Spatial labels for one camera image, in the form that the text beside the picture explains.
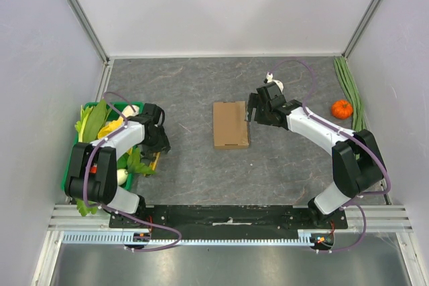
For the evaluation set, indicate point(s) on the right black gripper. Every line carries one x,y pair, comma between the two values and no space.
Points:
257,112

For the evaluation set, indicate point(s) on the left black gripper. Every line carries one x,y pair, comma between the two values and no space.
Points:
163,142

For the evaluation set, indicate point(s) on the yellow utility knife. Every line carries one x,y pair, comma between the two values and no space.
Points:
154,161

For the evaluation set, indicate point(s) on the brown cardboard box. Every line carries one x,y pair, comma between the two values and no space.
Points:
230,129

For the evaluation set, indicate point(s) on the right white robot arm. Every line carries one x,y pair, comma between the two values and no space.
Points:
357,164

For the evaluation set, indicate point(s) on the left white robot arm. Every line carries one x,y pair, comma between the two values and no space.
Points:
113,144

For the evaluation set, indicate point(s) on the yellow toy napa cabbage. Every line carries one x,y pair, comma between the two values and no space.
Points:
128,111

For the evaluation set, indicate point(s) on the white toy radish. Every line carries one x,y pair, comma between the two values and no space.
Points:
122,175

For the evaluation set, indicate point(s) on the green plastic basket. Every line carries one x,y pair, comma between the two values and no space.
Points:
130,179

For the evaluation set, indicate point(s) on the green leafy vegetable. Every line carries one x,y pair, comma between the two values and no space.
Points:
92,120

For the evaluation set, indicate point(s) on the orange toy pumpkin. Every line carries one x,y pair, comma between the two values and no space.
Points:
342,109

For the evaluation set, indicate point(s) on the green long beans bundle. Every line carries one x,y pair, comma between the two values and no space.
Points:
351,92

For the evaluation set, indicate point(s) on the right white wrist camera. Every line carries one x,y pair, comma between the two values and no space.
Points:
269,78

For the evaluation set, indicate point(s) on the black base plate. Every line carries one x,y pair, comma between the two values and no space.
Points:
241,222

